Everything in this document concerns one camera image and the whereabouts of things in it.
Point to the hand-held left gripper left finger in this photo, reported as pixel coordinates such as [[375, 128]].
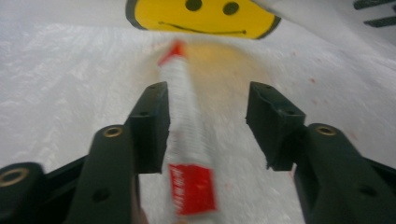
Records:
[[151, 130]]

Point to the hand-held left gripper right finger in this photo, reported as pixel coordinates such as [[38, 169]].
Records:
[[275, 130]]

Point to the red white tube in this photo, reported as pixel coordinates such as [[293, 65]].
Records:
[[186, 124]]

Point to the white smiley plastic bag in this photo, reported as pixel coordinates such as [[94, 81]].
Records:
[[62, 93]]

